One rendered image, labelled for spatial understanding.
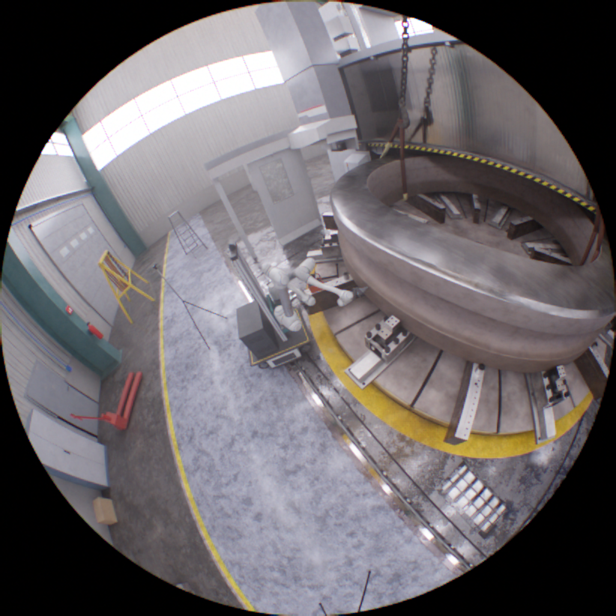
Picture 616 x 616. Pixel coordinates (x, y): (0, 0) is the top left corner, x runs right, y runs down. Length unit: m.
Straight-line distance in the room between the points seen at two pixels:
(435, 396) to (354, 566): 2.16
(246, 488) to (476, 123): 6.41
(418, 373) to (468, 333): 0.80
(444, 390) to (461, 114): 4.36
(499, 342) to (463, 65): 4.21
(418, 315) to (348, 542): 2.55
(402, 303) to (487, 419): 1.61
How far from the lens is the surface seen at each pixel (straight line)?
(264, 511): 3.03
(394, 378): 2.56
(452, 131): 4.80
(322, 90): 4.78
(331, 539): 2.86
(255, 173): 5.28
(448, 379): 2.66
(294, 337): 3.04
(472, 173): 5.97
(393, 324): 2.28
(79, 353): 7.48
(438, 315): 2.17
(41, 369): 6.62
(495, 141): 4.50
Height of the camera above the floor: 2.68
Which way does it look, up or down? 45 degrees down
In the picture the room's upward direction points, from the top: 23 degrees counter-clockwise
